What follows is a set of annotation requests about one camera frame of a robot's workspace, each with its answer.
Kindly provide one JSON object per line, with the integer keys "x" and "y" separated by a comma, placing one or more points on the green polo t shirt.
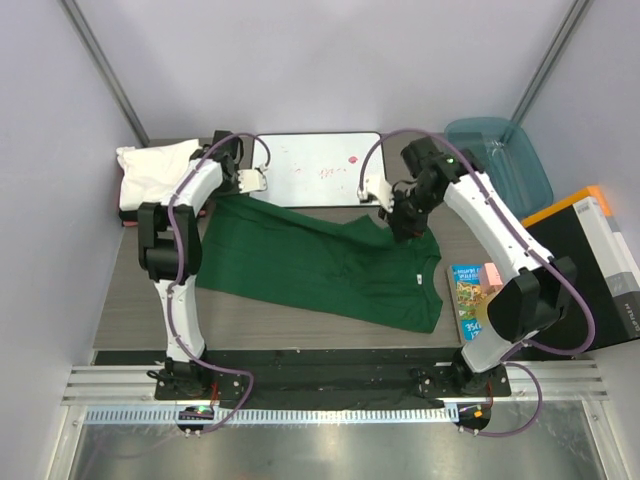
{"x": 257, "y": 250}

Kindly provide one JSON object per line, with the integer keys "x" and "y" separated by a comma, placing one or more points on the white board mat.
{"x": 312, "y": 170}

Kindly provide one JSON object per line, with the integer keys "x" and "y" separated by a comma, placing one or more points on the colourful picture book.
{"x": 468, "y": 301}

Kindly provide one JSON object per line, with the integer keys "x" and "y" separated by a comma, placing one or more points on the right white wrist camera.
{"x": 377, "y": 189}

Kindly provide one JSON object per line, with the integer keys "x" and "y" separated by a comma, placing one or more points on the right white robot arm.
{"x": 535, "y": 292}

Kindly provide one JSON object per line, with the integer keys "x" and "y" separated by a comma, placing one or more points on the pink block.
{"x": 490, "y": 279}

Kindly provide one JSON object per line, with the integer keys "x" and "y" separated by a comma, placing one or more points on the black orange file box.
{"x": 582, "y": 227}

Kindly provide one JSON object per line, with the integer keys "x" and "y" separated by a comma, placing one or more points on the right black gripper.
{"x": 403, "y": 228}

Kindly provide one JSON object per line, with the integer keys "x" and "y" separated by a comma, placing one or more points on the teal plastic bin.
{"x": 510, "y": 160}

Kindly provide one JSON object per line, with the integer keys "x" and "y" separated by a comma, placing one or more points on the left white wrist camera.
{"x": 252, "y": 180}

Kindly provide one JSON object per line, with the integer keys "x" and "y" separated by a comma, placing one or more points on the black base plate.
{"x": 346, "y": 377}

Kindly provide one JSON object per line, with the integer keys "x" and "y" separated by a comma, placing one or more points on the aluminium rail frame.
{"x": 338, "y": 414}

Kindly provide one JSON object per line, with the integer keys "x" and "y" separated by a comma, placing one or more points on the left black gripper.
{"x": 234, "y": 191}

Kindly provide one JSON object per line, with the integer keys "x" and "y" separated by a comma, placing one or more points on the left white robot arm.
{"x": 170, "y": 251}

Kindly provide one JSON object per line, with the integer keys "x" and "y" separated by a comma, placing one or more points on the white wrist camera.
{"x": 252, "y": 180}
{"x": 377, "y": 189}

